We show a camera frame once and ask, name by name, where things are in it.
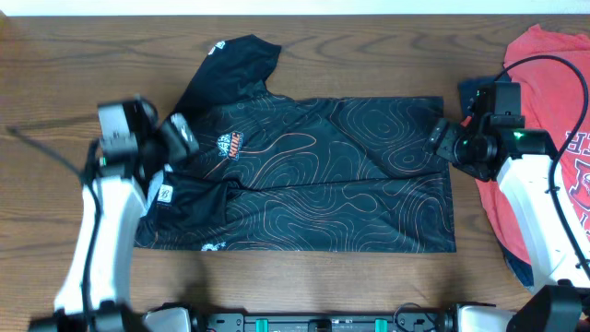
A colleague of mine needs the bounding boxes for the black orange-patterned jersey shirt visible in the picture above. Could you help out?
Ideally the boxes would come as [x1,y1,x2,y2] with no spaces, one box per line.
[135,35,456,254]

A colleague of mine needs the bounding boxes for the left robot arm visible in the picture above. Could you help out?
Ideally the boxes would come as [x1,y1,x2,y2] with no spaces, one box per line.
[29,97,203,332]

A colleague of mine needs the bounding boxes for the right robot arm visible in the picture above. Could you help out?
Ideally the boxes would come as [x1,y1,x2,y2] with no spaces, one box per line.
[424,82,589,331]

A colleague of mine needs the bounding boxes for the navy blue garment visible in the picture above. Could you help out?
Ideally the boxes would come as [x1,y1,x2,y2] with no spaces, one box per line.
[457,74,520,119]

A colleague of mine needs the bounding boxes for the red printed t-shirt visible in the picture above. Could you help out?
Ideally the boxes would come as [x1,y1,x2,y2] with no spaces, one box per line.
[476,24,589,264]

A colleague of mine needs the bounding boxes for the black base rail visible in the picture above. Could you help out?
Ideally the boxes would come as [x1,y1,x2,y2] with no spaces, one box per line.
[142,302,499,332]

